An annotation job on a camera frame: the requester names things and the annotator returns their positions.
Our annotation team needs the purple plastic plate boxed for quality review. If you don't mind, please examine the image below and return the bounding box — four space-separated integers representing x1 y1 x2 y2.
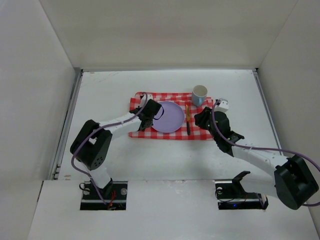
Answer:
152 101 185 133

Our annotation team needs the gold knife black handle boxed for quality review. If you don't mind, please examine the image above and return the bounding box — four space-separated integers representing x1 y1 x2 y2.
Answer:
185 105 191 136

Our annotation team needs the red white checkered cloth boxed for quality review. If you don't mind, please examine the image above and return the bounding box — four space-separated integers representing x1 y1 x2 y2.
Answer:
128 92 214 140

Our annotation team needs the blue white mug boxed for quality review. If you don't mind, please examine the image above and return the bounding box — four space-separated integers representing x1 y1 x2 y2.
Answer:
191 85 208 107

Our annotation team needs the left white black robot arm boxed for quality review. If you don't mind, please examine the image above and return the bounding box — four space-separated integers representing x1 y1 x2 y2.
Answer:
70 98 162 200

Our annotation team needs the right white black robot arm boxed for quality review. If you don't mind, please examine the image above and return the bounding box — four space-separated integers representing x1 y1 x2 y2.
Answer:
194 107 319 210

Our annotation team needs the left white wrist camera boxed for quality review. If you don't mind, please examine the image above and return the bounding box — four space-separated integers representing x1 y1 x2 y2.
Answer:
140 92 154 101

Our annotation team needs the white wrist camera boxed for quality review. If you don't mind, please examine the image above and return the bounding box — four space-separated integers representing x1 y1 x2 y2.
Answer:
214 98 229 113
140 92 154 101

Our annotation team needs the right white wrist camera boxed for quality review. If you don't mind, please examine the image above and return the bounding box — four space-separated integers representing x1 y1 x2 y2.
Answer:
214 98 229 113

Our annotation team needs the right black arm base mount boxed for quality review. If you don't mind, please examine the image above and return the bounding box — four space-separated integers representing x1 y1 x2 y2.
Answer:
214 171 269 211

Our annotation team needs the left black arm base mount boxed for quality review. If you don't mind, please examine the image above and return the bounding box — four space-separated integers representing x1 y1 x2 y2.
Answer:
79 181 128 211

